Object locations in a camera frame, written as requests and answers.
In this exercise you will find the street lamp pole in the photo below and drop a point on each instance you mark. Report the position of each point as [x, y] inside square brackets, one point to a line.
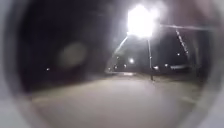
[150, 60]

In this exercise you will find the grey asphalt road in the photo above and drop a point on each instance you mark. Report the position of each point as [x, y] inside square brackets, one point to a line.
[113, 103]

